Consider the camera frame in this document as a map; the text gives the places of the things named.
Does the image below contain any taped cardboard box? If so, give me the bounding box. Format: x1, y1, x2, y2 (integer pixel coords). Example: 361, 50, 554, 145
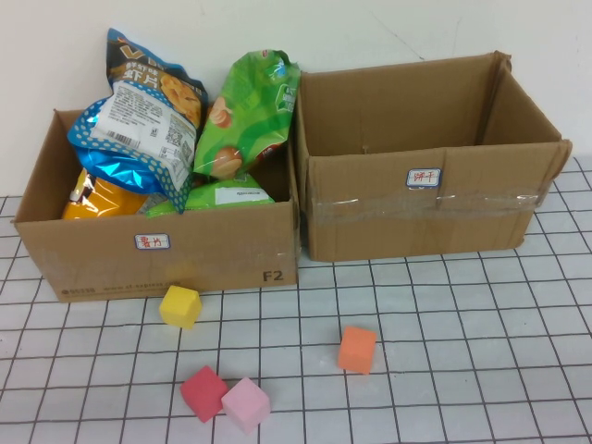
291, 49, 574, 264

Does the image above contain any pink foam cube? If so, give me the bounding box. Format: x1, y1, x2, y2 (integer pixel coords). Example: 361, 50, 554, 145
220, 376, 272, 436

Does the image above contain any small green snack bag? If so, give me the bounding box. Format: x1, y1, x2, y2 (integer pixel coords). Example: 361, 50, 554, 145
145, 173, 277, 219

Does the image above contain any yellow chips bag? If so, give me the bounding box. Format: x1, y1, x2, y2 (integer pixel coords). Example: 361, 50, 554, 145
61, 166, 149, 221

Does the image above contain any green Lay's chips bag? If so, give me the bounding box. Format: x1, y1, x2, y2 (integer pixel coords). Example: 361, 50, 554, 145
192, 48, 302, 180

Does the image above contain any white label with red writing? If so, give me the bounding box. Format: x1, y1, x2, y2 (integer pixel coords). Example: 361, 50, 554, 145
133, 233, 171, 251
405, 167, 443, 189

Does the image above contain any red foam cube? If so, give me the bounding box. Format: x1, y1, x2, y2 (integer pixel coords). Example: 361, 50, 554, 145
179, 364, 229, 425

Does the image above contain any blue shrimp chips bag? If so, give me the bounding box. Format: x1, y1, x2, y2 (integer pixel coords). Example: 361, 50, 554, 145
67, 27, 209, 215

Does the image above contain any yellow foam cube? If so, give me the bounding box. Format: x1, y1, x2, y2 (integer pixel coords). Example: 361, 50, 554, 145
158, 285, 204, 331

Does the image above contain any orange foam cube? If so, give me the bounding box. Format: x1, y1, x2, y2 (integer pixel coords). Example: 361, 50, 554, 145
337, 326, 378, 376

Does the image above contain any cardboard box with F2 print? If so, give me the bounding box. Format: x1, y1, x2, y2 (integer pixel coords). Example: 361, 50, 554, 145
12, 108, 301, 304

